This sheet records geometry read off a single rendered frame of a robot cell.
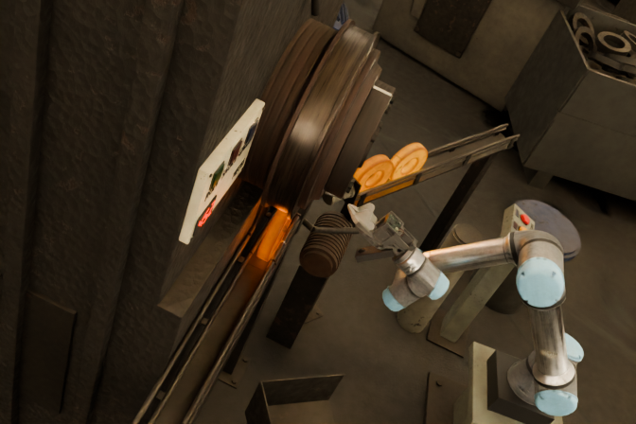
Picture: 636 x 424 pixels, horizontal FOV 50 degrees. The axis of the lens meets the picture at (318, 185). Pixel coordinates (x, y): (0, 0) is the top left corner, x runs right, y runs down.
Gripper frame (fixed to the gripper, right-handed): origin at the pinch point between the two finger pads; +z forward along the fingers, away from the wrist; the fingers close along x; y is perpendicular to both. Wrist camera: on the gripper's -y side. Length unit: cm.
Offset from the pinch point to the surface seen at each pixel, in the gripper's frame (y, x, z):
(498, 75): -6, -247, -54
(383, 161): 4.1, -28.8, -2.0
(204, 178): 24, 67, 37
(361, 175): -2.4, -23.7, 0.2
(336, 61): 41, 31, 33
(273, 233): -6.7, 23.2, 13.1
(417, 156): 7.4, -42.5, -11.0
